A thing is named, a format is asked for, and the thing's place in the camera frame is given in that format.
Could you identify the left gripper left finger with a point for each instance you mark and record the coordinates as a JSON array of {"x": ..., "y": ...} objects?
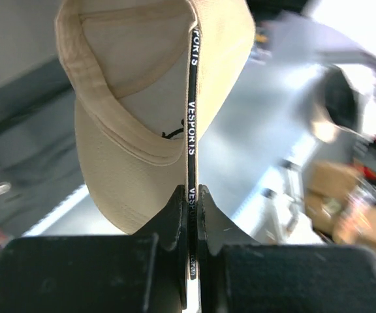
[{"x": 166, "y": 286}]

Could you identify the tan hat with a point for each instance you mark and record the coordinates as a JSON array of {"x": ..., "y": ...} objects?
[{"x": 149, "y": 78}]

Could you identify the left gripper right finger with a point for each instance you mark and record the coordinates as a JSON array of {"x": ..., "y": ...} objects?
[{"x": 227, "y": 258}]

